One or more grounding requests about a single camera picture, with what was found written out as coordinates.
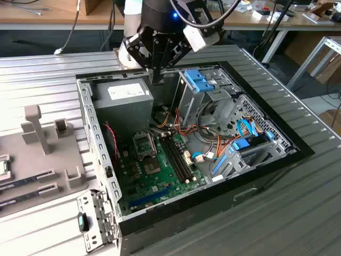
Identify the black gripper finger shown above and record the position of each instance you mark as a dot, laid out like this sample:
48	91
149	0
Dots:
175	53
137	50

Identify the silver CPU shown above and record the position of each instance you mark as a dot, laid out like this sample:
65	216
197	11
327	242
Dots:
2	167

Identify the CPU socket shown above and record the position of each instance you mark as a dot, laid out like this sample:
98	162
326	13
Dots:
152	168

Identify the blue drive carrier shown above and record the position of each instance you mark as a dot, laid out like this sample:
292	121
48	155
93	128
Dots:
198	80

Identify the grey metal drive cage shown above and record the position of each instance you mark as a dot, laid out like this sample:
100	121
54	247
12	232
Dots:
190	104

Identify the grey power supply unit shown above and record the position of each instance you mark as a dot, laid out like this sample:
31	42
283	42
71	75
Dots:
125	112

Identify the brown cardboard box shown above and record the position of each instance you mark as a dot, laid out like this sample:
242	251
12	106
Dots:
90	6

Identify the black case fan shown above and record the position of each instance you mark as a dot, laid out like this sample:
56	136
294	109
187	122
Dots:
112	152

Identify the black RAM slot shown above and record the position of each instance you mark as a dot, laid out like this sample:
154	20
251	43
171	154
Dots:
183	158
173	160
176	160
180	158

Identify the black stand pole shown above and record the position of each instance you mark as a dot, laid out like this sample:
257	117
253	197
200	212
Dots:
275	20

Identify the beige board power connector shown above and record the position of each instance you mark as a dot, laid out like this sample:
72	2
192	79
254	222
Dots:
187	158

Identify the flat brown cardboard sheets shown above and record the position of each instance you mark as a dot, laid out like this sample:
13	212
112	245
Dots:
298	45

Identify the small blue clip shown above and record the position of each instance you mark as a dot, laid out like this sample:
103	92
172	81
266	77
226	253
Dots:
269	135

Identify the grey metal disk bay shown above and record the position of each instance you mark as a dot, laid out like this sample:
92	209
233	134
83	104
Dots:
234	165

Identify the green motherboard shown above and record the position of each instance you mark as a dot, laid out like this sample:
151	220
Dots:
170	181

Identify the grey parts rack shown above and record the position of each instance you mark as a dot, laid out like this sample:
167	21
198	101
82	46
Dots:
53	157

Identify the blue expansion slot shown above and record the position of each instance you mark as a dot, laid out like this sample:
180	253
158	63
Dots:
150	197

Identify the open cardboard box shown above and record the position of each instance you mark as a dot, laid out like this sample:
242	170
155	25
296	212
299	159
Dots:
319	10

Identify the round silver coin battery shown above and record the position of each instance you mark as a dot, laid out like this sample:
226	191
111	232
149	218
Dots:
150	204

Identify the black open PC case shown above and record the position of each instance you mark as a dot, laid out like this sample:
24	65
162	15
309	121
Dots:
186	216

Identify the brown cardboard piece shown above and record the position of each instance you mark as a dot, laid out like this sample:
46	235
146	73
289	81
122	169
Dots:
331	118

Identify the green RAM stick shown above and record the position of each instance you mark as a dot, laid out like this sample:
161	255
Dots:
18	183
18	198

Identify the black clip with teal face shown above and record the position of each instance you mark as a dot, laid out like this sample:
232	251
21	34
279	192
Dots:
83	221

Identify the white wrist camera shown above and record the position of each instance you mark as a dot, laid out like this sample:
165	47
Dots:
195	40

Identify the blue plastic rail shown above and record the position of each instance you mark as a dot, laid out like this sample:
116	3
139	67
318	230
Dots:
218	166

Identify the aluminium profile frame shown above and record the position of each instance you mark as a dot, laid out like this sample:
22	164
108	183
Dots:
307	62

